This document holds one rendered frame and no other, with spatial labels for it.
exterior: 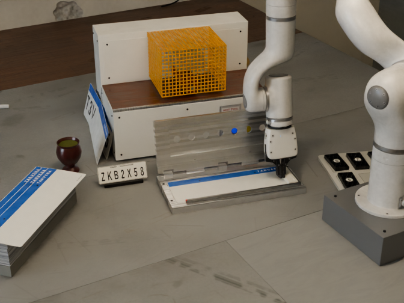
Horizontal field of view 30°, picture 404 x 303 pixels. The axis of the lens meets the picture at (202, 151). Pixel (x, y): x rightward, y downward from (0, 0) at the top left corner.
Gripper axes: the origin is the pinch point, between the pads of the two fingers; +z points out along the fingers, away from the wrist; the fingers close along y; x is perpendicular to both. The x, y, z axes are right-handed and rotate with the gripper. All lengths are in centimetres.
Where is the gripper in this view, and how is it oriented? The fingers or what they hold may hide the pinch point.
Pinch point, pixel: (281, 171)
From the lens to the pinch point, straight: 245.3
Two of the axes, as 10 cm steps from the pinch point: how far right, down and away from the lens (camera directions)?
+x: -2.8, -2.6, 9.2
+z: 0.6, 9.6, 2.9
